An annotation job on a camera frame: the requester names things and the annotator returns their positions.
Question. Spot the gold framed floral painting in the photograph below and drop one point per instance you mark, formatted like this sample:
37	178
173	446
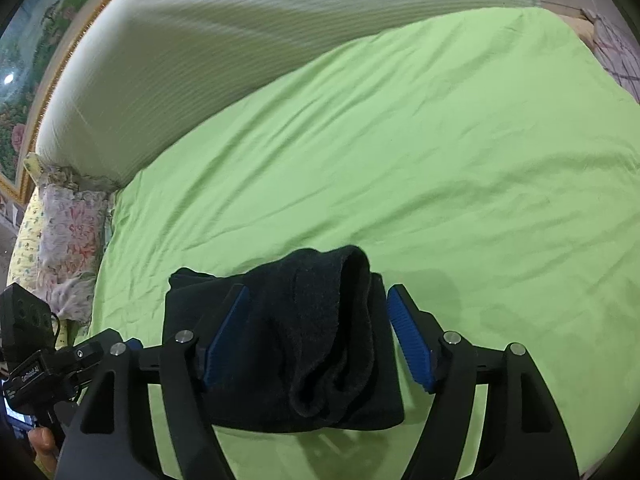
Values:
30	75

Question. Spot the black pants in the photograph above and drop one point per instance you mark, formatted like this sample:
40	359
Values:
310	320

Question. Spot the pink floral pillow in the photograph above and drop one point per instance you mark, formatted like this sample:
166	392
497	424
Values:
70	230

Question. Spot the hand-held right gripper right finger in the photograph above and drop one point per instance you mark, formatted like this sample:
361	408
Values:
410	340

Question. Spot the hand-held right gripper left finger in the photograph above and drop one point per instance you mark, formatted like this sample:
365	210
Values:
222	340

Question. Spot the pink patterned cloth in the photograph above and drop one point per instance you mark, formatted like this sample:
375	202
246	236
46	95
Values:
615	50

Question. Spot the yellow floral pillow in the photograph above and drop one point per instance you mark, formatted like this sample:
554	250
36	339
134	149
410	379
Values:
27	245

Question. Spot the striped white headboard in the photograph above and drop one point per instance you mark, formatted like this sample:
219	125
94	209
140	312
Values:
225	60

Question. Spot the person's left hand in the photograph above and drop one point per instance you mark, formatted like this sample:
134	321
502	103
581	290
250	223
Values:
42	445

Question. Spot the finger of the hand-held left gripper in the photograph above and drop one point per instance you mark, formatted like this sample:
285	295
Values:
92	347

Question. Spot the green bed sheet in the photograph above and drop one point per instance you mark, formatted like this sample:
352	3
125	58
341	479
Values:
400	160

